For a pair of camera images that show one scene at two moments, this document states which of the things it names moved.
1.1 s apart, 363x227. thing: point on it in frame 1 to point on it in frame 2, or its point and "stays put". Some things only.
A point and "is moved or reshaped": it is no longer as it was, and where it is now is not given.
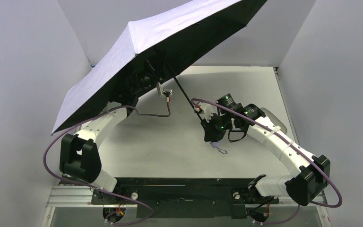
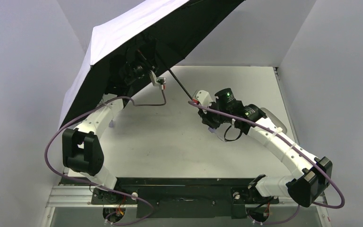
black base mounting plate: (183, 198) stays put
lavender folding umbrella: (151, 48) is moved or reshaped
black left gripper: (142, 81) to (134, 71)
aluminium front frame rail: (74, 196) stays put
